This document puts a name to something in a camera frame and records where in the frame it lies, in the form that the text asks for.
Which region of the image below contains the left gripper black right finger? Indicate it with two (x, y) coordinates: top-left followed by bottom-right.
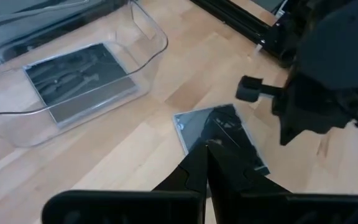
(207, 141), (358, 224)

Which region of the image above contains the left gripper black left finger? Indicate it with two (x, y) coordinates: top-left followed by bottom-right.
(42, 141), (209, 224)

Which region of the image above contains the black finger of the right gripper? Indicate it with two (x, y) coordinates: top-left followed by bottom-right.
(280, 113), (351, 146)
(273, 102), (312, 146)

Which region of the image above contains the clear black CD jewel case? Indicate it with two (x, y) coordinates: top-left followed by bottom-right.
(22, 42), (139, 128)
(172, 104), (270, 177)

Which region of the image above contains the clear plastic bin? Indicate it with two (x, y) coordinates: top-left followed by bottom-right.
(0, 0), (169, 149)

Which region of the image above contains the black aluminium table frame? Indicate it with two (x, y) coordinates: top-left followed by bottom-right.
(0, 0), (295, 71)

